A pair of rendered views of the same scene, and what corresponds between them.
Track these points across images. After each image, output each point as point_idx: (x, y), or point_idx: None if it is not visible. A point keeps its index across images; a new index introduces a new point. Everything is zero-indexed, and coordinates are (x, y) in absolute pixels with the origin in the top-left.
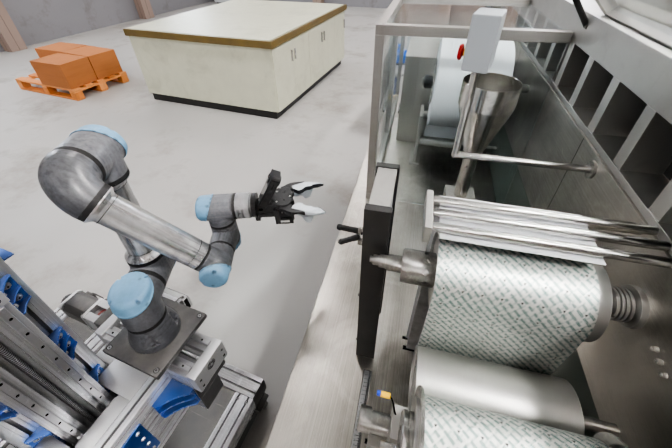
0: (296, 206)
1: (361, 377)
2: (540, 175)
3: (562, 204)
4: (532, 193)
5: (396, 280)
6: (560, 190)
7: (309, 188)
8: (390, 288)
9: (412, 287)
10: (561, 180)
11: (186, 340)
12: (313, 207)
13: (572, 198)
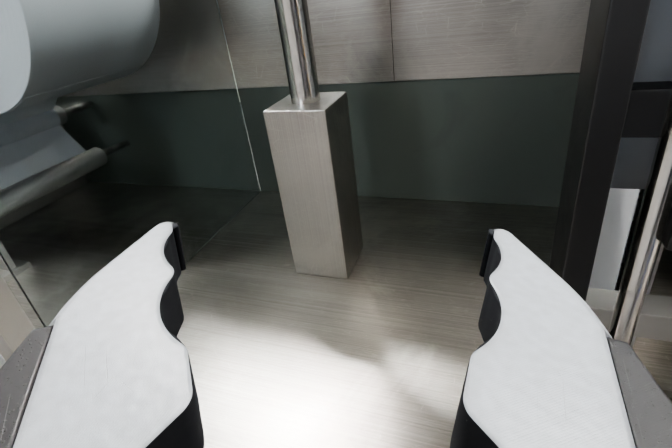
0: (571, 440)
1: None
2: (320, 26)
3: None
4: (326, 66)
5: (418, 351)
6: None
7: (178, 308)
8: (448, 368)
9: (437, 321)
10: None
11: None
12: (509, 261)
13: None
